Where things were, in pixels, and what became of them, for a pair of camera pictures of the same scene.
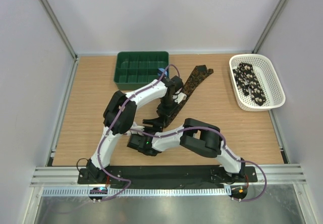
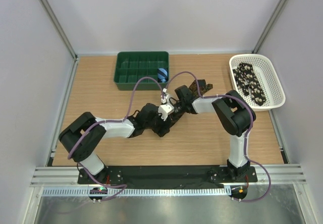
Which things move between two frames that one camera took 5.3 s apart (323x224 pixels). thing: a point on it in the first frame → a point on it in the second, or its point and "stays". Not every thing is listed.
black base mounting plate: [219, 176] stays
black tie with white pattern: [247, 79] stays
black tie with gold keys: [200, 72] → [198, 89]
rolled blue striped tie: [160, 71] stays
